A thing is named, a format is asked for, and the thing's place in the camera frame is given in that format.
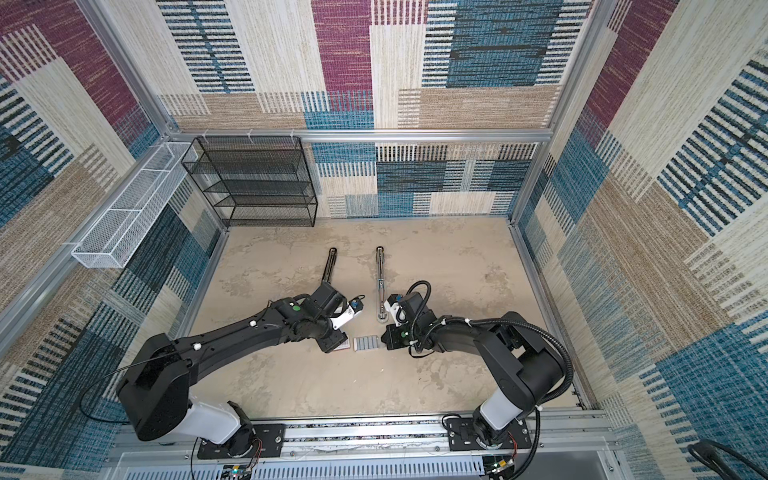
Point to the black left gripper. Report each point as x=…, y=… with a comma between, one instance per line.
x=335, y=341

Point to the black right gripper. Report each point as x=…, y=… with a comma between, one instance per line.
x=393, y=343

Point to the red staples box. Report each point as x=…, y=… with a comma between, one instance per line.
x=344, y=345

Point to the white staples tray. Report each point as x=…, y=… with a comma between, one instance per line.
x=365, y=343

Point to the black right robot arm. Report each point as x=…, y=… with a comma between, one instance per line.
x=529, y=365

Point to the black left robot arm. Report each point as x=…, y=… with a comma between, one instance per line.
x=155, y=389

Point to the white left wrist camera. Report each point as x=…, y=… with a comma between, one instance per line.
x=347, y=311

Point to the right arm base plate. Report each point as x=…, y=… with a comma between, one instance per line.
x=465, y=434

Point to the black wire mesh shelf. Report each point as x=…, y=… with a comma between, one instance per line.
x=254, y=181

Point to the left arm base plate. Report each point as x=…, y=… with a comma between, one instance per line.
x=240, y=440

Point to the aluminium mounting rail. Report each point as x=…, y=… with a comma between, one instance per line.
x=560, y=443

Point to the white wire mesh basket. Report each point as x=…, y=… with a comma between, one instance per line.
x=119, y=231

